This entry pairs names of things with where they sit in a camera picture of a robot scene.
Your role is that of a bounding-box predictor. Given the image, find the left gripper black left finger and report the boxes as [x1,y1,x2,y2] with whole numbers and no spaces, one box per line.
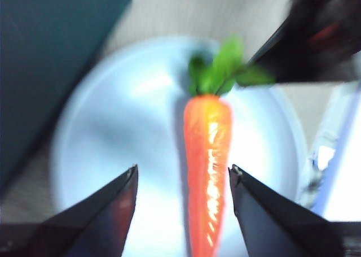
[0,164,139,257]

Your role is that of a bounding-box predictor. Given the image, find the black cutting board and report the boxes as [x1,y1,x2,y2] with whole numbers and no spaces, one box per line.
[0,0,133,195]

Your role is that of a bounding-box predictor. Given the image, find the orange carrot with green leaves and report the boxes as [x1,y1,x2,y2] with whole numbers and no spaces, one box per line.
[183,35,276,257]

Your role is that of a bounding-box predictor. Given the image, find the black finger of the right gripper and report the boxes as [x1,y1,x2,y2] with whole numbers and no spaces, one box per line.
[248,0,361,84]

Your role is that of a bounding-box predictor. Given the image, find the blue round plate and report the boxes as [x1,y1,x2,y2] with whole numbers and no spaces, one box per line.
[52,36,308,257]

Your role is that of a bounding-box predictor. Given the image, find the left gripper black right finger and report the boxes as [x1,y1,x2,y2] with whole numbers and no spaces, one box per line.
[228,164,361,257]

